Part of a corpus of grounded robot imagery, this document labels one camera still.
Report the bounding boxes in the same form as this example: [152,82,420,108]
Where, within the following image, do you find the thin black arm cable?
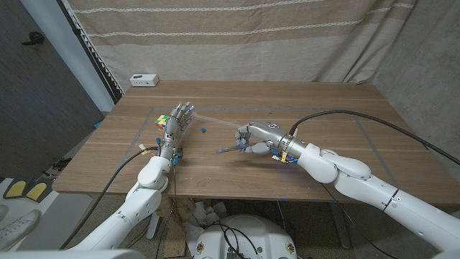
[125,163,178,259]
[319,181,400,259]

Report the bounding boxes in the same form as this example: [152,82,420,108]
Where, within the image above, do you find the Rubik's cube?
[155,114,170,132]

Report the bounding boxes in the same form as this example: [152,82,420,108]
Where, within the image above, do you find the white power strip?
[129,73,160,88]

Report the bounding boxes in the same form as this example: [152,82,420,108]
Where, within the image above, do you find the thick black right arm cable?
[288,109,460,166]

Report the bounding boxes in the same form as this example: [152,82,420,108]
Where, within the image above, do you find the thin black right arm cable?
[319,181,400,259]

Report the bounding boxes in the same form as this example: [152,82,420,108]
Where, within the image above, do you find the white sneaker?
[0,209,42,251]

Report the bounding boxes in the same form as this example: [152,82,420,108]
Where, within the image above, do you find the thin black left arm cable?
[125,163,178,259]

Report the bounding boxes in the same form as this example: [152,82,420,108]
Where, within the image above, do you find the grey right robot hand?
[235,121,306,159]

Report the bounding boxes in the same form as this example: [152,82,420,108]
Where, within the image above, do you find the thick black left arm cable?
[59,146,160,251]

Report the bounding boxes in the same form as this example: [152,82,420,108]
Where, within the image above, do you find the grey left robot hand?
[157,101,197,161]

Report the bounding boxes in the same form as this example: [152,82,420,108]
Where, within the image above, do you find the crumpled white paper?
[183,201,228,253]

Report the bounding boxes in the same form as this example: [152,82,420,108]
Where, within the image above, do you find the black floor clutter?
[52,157,73,172]

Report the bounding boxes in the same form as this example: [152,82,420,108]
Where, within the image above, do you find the grey metal table leg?
[328,203,351,250]

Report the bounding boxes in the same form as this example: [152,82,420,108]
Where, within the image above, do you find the orange and grey scissors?
[215,142,249,155]

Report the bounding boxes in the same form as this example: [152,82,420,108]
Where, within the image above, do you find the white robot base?
[193,214,298,259]

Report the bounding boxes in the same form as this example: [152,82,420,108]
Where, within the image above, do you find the black zigzag edge strip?
[57,0,125,105]

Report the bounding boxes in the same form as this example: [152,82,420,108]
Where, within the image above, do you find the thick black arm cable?
[288,109,460,166]
[59,146,160,251]

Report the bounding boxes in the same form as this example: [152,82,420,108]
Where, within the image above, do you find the beige striped curtain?
[66,0,418,93]

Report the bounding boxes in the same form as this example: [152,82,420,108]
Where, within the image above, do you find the yellow and black foot pedal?
[2,178,28,200]
[24,181,50,203]

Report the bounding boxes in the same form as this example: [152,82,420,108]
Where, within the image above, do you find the black looped base cable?
[213,222,259,259]

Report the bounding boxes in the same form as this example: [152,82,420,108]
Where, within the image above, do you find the clear tape strip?
[193,113,241,129]

